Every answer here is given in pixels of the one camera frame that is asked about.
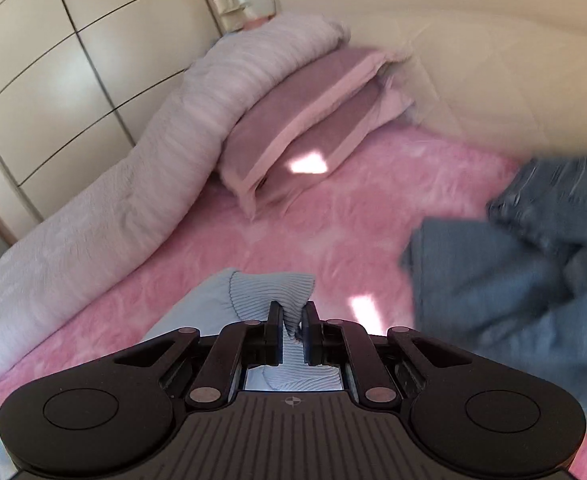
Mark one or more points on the blue-grey garment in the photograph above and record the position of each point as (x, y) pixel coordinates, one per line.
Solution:
(488, 290)

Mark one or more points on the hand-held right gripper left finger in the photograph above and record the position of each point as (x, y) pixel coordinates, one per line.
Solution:
(273, 332)

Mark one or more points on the blue denim jeans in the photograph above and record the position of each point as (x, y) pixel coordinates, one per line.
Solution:
(553, 200)

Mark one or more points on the white padded headboard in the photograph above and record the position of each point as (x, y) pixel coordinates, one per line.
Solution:
(498, 70)

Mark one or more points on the pink fluffy blanket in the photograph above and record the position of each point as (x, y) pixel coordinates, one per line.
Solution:
(353, 210)

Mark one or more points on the light blue knit sweater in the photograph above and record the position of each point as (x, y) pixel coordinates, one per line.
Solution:
(268, 295)

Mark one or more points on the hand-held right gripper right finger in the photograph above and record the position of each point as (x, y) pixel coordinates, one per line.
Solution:
(312, 335)

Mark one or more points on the pink bedside item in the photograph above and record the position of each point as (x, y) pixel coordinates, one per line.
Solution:
(258, 21)

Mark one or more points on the white bedside item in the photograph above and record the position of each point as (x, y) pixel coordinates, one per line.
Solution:
(226, 4)

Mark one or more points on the cream wardrobe with sliding doors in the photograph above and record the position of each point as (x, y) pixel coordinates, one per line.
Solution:
(73, 60)

